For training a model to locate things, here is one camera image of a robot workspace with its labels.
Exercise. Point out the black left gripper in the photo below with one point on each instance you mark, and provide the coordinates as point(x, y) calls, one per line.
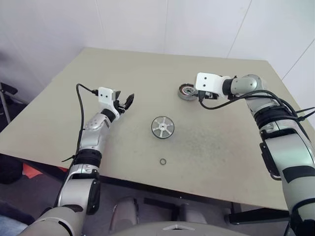
point(121, 106)

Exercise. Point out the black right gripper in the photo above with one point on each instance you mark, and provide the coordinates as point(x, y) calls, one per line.
point(211, 96)

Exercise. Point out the silver motor housing copper windings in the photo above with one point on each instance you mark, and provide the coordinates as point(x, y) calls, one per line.
point(183, 95)

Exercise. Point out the silver spoked rotor black rim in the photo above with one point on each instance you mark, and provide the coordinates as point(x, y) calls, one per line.
point(162, 126)

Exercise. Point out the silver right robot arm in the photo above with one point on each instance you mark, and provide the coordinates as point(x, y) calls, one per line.
point(290, 152)

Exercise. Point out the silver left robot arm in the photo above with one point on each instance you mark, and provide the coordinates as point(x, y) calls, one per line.
point(93, 137)

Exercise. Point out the grey rounded shape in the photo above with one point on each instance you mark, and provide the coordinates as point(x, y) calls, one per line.
point(124, 214)

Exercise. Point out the orange flat object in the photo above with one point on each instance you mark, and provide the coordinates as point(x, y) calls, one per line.
point(32, 170)

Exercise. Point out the black and silver tripod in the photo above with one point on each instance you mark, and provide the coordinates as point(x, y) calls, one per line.
point(6, 92)

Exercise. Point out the grey robot torso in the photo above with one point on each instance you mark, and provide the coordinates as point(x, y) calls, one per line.
point(177, 229)

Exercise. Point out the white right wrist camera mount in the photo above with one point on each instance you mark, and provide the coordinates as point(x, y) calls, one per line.
point(209, 81)

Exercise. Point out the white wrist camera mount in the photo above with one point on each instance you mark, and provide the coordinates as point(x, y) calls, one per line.
point(209, 81)
point(105, 94)

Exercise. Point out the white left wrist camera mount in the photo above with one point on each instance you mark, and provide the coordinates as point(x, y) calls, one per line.
point(105, 94)

